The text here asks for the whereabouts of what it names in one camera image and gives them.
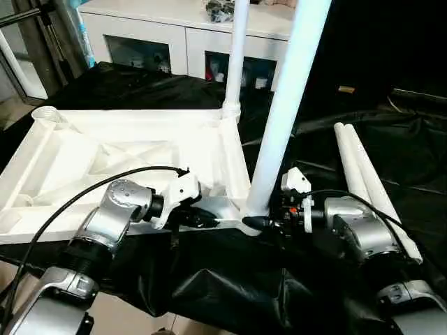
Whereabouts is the white plastic table top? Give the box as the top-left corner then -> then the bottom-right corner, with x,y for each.
0,106 -> 270,245

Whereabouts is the white plastic table leg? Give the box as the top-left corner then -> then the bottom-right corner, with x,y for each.
344,121 -> 424,265
333,122 -> 373,202
221,0 -> 251,121
244,0 -> 332,219

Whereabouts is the black plastic mat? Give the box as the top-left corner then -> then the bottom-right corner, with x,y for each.
0,61 -> 447,335

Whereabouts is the black speaker cabinet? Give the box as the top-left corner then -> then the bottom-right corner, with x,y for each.
272,0 -> 395,102

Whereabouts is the white sideboard cabinet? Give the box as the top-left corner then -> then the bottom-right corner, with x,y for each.
78,0 -> 298,92

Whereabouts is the dark bag of small parts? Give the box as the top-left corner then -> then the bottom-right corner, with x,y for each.
205,0 -> 235,21

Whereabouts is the blue and white tube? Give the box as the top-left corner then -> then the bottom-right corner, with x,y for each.
68,0 -> 97,69

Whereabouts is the grey metal tripod stand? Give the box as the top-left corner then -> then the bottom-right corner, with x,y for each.
0,0 -> 71,95

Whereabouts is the white slanted pipe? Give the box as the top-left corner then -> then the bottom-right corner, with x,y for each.
0,33 -> 48,101

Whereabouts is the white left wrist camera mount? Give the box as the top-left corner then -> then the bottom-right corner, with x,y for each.
152,170 -> 203,231

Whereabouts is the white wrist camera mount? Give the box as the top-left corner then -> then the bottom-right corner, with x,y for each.
152,170 -> 203,231
281,166 -> 314,234

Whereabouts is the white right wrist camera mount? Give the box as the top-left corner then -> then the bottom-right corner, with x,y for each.
281,166 -> 314,234

